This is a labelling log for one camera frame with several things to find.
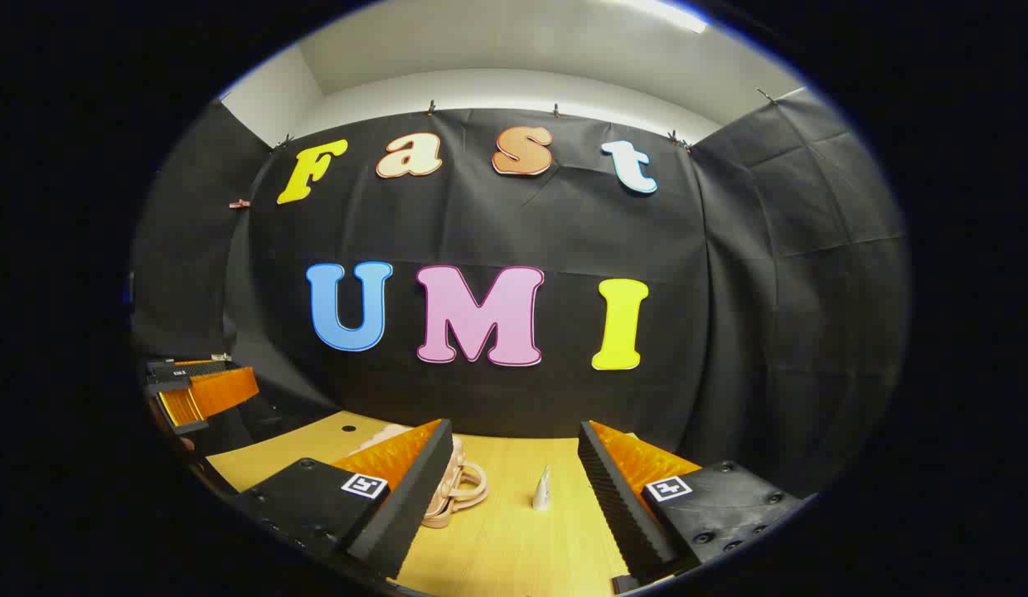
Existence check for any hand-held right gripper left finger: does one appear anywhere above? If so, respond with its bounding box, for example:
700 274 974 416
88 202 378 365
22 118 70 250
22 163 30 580
232 419 455 581

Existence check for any black backdrop cloth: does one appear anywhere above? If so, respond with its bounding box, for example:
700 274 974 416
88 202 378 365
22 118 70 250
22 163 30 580
131 87 911 498

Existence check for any pink suitcase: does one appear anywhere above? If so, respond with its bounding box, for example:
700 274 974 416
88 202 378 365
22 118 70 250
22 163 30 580
348 423 490 530

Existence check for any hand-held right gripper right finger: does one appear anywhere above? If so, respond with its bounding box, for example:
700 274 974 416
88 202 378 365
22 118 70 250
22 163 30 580
577 420 817 585

